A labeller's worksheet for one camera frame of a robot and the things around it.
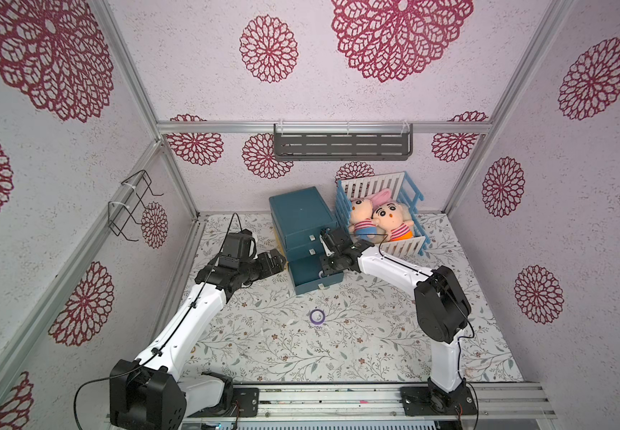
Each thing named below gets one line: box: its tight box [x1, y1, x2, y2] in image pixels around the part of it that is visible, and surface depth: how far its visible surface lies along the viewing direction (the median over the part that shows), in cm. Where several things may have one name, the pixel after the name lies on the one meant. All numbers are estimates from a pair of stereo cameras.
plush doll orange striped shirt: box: [371, 202, 415, 242], surface depth 103 cm
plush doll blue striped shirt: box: [348, 197, 379, 240], surface depth 105 cm
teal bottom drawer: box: [288, 260, 345, 295], surface depth 97 cm
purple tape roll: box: [310, 309, 326, 326], surface depth 92 cm
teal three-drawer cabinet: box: [268, 186, 345, 296], surface depth 95 cm
